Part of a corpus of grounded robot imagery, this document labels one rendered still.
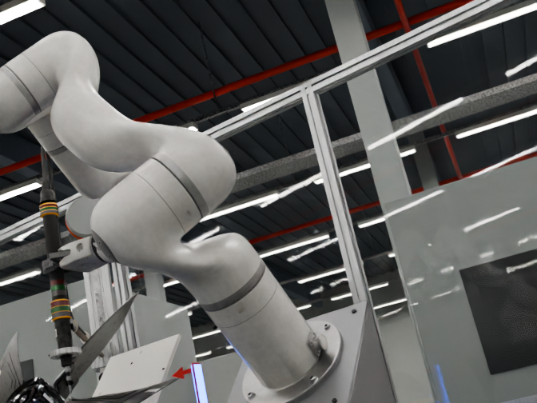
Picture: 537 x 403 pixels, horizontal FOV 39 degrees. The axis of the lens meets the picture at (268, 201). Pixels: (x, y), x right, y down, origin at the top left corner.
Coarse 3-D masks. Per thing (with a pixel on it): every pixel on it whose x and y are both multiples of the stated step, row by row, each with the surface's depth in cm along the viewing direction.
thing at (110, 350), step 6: (108, 348) 227; (114, 348) 232; (108, 354) 226; (114, 354) 229; (96, 360) 226; (102, 360) 226; (108, 360) 226; (96, 366) 225; (102, 366) 225; (96, 372) 231
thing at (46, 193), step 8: (48, 184) 183; (48, 192) 181; (40, 200) 181; (48, 200) 184; (56, 320) 170; (64, 320) 170; (56, 328) 170; (64, 328) 170; (56, 336) 170; (64, 336) 169; (64, 344) 169; (64, 360) 168; (72, 360) 169
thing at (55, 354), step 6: (72, 318) 177; (72, 324) 174; (72, 330) 174; (72, 336) 173; (72, 342) 172; (66, 348) 167; (72, 348) 167; (78, 348) 169; (54, 354) 166; (60, 354) 167; (78, 354) 171
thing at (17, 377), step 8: (16, 336) 196; (16, 344) 192; (8, 352) 196; (16, 352) 190; (8, 360) 193; (16, 360) 187; (0, 368) 197; (8, 368) 191; (16, 368) 186; (0, 376) 195; (8, 376) 189; (16, 376) 184; (0, 384) 194; (8, 384) 188; (16, 384) 183; (0, 392) 193; (8, 392) 188; (0, 400) 192
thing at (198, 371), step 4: (196, 368) 149; (200, 368) 150; (196, 372) 149; (200, 372) 150; (196, 376) 149; (200, 376) 149; (200, 380) 149; (200, 384) 148; (204, 384) 150; (200, 388) 148; (204, 388) 149; (200, 392) 148; (204, 392) 149; (200, 396) 147; (204, 396) 148; (200, 400) 147; (204, 400) 148
